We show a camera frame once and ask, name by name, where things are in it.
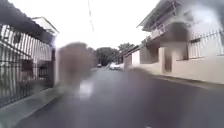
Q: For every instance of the white car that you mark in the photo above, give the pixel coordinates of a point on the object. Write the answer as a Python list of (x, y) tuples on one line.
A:
[(115, 66)]

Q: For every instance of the group of trees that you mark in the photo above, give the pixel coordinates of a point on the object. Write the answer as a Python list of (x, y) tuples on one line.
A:
[(106, 55)]

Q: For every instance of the dark car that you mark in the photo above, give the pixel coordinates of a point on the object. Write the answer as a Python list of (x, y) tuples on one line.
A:
[(99, 65)]

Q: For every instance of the low building with red gate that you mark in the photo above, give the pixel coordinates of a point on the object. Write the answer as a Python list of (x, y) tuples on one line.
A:
[(127, 60)]

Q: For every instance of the grey asphalt road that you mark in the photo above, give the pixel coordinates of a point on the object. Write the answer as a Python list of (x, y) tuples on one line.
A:
[(133, 100)]

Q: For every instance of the white building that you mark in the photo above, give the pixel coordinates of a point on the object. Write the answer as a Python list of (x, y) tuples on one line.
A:
[(45, 25)]

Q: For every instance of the grey concrete pavement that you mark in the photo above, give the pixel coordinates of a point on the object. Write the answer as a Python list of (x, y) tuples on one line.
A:
[(18, 109), (196, 82)]

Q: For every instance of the beige building with balcony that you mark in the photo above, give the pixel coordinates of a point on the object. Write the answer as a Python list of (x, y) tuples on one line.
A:
[(200, 66)]

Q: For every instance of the dark metal fence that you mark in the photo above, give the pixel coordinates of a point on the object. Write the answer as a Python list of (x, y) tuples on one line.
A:
[(20, 66)]

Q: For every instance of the house with dark roof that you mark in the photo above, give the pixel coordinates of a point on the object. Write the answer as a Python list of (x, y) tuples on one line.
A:
[(16, 20)]

